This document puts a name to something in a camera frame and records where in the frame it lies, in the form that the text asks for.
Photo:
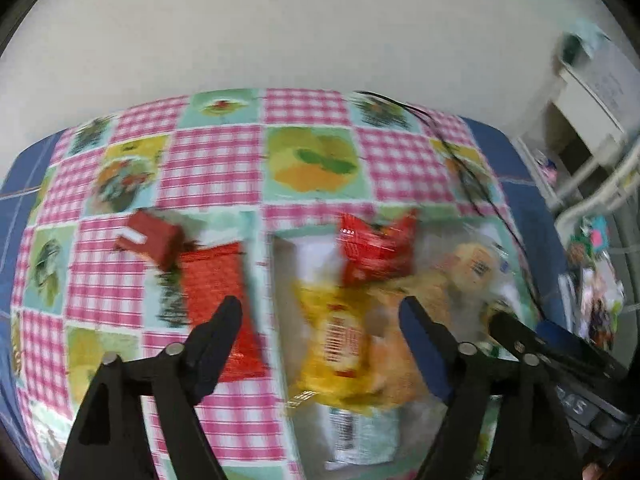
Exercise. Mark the colourful floor clutter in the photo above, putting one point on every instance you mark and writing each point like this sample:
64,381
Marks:
597,270

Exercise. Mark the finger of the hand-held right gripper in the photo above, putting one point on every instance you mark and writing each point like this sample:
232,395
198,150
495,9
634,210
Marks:
557,334
512,332

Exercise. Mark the clear packet with white bun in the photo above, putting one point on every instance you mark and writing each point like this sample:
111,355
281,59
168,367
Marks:
472,265

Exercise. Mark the white tray with teal rim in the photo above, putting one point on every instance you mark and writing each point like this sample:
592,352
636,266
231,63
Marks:
285,310

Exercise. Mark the dark red snack box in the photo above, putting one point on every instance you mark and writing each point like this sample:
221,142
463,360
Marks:
150,237

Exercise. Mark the yellow snack packet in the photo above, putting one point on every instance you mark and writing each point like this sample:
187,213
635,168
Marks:
335,347

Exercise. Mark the red snack packet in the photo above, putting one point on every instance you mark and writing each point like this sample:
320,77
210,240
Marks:
377,252

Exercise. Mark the orange-red patterned snack packet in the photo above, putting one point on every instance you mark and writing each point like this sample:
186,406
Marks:
220,310

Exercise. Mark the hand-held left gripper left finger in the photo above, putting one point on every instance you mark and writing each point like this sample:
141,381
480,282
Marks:
217,345

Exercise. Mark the green and white snack packet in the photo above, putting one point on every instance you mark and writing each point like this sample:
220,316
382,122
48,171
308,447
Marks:
360,432

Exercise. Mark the pink checked printed tablecloth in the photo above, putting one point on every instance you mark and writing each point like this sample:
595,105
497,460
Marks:
215,160

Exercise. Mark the blue checked cloth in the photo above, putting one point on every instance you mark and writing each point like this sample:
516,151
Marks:
30,170

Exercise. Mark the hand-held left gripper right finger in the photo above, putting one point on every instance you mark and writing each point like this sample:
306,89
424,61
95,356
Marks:
425,350

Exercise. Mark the beige barcode snack packet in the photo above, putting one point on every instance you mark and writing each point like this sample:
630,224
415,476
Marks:
400,310

